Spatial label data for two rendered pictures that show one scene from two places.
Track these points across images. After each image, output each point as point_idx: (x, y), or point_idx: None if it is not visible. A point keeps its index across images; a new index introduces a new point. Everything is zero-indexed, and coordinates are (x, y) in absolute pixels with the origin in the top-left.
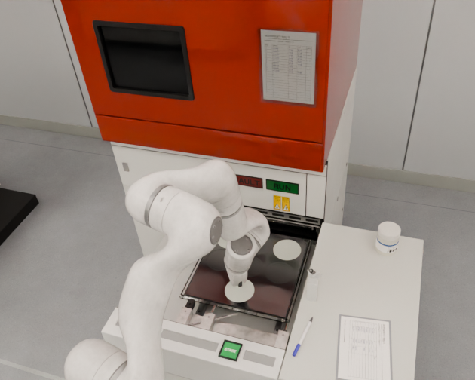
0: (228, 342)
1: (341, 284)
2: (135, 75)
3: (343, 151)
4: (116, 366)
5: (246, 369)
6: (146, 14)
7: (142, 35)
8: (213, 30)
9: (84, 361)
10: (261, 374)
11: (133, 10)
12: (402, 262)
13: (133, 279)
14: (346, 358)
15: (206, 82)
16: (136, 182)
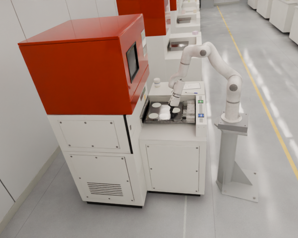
0: (198, 102)
1: (172, 90)
2: (132, 70)
3: None
4: (234, 75)
5: (204, 98)
6: (131, 41)
7: (131, 51)
8: (137, 38)
9: (237, 79)
10: (204, 97)
11: (130, 41)
12: (162, 84)
13: (221, 59)
14: (194, 87)
15: (139, 59)
16: (203, 46)
